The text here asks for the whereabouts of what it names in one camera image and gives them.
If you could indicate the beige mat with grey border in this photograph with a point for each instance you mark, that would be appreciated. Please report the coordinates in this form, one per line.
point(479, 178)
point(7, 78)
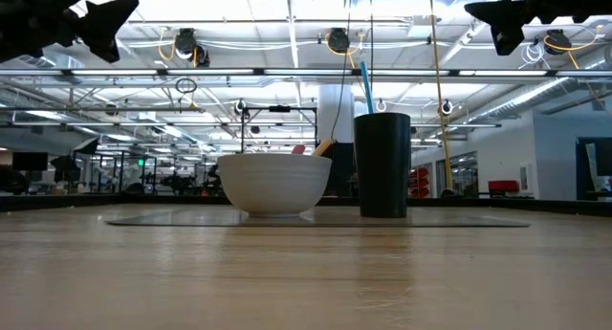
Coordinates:
point(454, 221)

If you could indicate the black aluminium table frame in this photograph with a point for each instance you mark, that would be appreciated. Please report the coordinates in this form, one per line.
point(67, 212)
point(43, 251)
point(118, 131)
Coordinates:
point(143, 201)

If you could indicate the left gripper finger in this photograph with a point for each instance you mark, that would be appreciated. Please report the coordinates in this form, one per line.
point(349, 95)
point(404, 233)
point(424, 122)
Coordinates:
point(102, 26)

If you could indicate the black cup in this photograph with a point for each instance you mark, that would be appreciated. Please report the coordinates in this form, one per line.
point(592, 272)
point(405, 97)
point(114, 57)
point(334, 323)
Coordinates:
point(382, 167)

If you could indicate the red shelf unit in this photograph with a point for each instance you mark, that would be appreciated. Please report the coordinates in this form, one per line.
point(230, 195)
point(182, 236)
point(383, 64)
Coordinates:
point(421, 182)

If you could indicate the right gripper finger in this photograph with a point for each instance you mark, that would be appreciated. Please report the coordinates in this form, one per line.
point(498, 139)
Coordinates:
point(507, 19)

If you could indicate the white building column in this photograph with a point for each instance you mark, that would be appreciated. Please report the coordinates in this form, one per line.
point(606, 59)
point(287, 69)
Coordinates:
point(330, 115)

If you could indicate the dark cabinet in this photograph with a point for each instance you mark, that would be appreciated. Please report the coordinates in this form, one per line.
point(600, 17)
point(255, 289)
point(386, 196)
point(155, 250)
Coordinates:
point(343, 172)

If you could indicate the silver ventilation duct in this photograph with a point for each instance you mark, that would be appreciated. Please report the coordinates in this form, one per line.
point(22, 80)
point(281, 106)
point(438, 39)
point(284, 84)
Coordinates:
point(550, 88)

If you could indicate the black background station frame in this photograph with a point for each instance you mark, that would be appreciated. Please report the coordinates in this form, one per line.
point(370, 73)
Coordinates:
point(279, 108)

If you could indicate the red storage bin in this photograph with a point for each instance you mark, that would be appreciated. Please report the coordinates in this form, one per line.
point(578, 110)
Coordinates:
point(503, 185)

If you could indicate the white bowl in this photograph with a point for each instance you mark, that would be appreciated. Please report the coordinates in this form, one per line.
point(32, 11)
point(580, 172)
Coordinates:
point(275, 184)

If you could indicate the blue-framed panel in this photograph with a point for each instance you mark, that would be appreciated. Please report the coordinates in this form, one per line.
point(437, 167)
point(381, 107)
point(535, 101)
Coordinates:
point(579, 167)

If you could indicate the dark background monitor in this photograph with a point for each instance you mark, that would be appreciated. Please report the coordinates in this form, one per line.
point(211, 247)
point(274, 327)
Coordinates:
point(29, 161)

